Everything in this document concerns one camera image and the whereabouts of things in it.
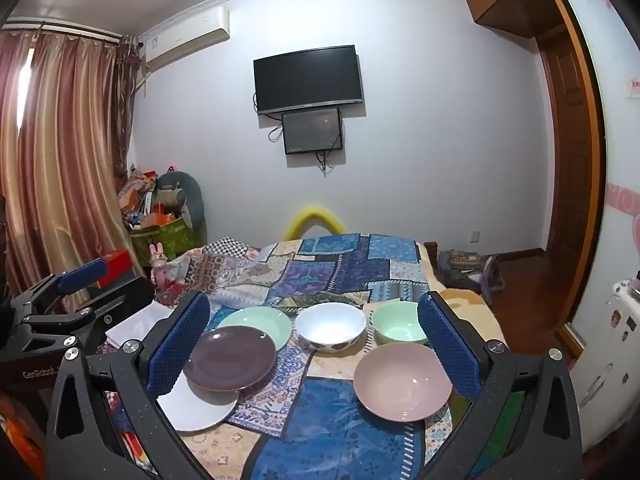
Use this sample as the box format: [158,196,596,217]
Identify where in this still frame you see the black wall television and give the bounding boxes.
[253,45,363,116]

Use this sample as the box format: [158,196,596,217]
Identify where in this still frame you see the white air conditioner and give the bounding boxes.
[140,6,232,73]

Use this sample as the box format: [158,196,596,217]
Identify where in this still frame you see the white cloth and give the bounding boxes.
[105,302,173,348]

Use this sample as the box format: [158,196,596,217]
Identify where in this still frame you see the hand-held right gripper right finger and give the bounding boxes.
[417,290,583,480]

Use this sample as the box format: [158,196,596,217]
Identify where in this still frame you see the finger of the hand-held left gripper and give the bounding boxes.
[20,276,157,350]
[7,257,110,313]

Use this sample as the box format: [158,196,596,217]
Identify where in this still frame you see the brown wooden door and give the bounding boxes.
[537,35,593,311]

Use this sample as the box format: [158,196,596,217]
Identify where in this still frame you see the orange cloth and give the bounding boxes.
[0,390,51,480]

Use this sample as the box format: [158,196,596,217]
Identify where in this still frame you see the purple plate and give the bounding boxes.
[183,325,277,393]

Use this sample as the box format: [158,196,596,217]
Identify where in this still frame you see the patchwork printed blanket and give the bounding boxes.
[102,232,506,480]

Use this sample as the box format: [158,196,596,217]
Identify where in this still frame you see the small black wall monitor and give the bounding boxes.
[281,108,344,155]

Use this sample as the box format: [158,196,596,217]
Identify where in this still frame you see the white plate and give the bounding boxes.
[156,375,241,432]

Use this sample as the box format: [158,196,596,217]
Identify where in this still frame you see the pale green plate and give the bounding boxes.
[216,306,293,352]

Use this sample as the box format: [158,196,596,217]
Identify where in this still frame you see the striped pink gold curtain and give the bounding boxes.
[0,27,143,291]

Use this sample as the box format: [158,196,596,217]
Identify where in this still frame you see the pink bowl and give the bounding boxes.
[353,343,454,423]

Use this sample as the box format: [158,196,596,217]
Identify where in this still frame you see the white bowl with dark spots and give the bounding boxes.
[295,302,367,353]

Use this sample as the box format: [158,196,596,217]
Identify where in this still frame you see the pale green bowl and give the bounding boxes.
[372,301,432,346]

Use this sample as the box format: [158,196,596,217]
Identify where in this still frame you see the yellow foam tube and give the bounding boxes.
[284,205,347,242]

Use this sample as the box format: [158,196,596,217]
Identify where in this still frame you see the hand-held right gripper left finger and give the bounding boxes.
[46,290,223,480]

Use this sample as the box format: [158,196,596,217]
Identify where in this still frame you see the red box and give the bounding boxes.
[90,249,132,288]

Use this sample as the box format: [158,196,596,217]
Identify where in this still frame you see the pink rabbit toy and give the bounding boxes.
[149,242,168,286]

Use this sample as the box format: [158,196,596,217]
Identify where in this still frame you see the patterned bag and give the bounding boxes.
[437,249,501,306]

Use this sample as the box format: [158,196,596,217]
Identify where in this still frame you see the white ribbed suitcase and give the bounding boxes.
[572,280,640,453]

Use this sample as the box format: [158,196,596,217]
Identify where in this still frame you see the green cardboard box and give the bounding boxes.
[131,217,195,261]

